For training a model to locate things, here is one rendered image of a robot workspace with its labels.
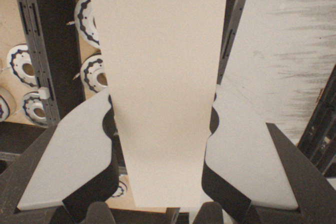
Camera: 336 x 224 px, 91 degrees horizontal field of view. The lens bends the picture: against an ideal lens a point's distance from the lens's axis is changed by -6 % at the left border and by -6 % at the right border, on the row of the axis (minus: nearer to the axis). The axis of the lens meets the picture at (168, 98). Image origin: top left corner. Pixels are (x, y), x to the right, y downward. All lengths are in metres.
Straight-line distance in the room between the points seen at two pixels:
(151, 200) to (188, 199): 0.03
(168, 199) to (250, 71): 0.48
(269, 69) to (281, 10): 0.16
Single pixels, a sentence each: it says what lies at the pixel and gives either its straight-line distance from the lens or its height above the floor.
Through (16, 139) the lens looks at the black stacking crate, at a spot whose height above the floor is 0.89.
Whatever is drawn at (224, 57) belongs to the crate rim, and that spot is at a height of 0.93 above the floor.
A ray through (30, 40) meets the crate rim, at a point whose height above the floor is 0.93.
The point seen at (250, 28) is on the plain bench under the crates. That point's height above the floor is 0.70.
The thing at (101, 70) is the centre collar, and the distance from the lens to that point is 0.38.
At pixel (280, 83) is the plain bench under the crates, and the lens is 0.65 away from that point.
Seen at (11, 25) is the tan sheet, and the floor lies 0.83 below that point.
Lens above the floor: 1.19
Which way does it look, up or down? 60 degrees down
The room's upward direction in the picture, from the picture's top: 179 degrees counter-clockwise
